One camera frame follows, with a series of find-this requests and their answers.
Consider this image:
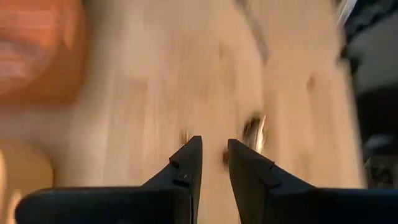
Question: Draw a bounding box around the orange plastic bin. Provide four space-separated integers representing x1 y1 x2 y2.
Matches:
0 0 86 105

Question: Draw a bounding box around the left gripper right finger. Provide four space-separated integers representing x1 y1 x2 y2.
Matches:
228 139 398 224

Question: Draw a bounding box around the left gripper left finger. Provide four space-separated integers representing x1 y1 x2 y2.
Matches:
15 136 203 224

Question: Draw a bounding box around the rose gold fork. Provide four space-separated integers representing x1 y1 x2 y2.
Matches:
241 112 269 155

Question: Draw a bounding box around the yellow plastic bin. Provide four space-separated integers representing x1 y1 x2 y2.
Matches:
0 138 55 224

